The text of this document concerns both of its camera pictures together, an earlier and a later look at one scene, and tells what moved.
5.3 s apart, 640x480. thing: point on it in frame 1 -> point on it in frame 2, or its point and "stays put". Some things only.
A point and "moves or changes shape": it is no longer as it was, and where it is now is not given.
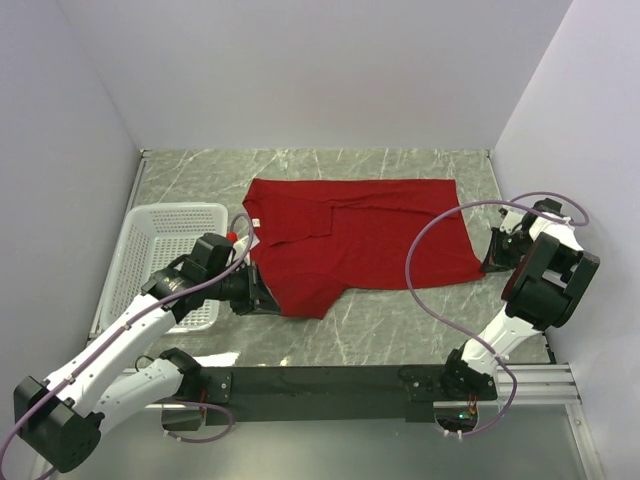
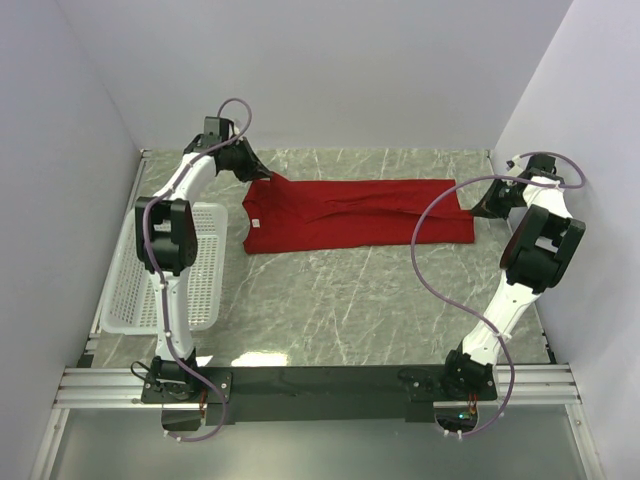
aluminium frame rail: (532, 387) stays put
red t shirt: (317, 239) moves or changes shape
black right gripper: (495, 260) -> (489, 206)
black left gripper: (257, 298) -> (254, 169)
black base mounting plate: (235, 395) stays put
